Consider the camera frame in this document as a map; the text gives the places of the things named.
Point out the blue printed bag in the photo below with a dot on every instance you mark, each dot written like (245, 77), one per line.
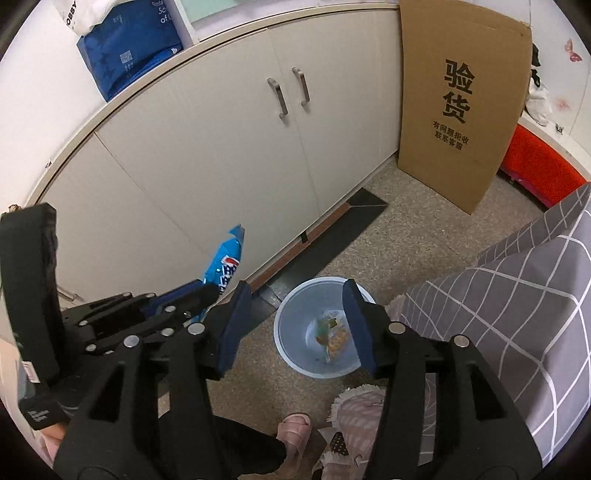
(129, 55)

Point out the pale pink wall sticker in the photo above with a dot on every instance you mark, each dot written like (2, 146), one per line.
(562, 104)

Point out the white cabinet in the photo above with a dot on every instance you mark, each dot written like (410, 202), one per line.
(184, 161)

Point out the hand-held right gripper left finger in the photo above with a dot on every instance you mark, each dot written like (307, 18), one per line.
(233, 327)

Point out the orange and white snack wrapper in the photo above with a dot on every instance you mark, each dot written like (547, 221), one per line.
(334, 339)

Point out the person's black trouser leg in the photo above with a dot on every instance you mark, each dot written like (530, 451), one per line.
(244, 447)

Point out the pink slipper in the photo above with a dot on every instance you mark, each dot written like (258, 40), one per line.
(293, 429)

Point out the small dark butterfly sticker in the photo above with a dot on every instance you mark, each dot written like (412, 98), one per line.
(558, 129)

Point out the white cloth bag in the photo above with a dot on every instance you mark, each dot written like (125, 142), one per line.
(539, 104)

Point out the large printed cardboard box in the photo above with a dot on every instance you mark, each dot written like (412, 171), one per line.
(461, 175)

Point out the blue snack bag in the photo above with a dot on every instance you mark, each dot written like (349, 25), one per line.
(228, 263)

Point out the red storage box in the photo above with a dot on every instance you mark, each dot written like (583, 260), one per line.
(540, 161)

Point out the pink butterfly wall sticker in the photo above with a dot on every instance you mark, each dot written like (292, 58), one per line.
(574, 50)

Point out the blue plastic basin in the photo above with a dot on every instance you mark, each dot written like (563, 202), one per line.
(295, 332)

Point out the grey checked bedsheet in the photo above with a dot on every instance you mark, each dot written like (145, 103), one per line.
(508, 300)

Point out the white plastic bag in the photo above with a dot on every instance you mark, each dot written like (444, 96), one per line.
(87, 14)

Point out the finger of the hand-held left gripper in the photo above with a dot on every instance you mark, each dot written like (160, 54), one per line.
(147, 333)
(184, 297)

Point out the pink tasselled floor mat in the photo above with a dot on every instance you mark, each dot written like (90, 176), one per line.
(355, 415)

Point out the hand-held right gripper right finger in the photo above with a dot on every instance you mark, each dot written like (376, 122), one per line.
(358, 327)

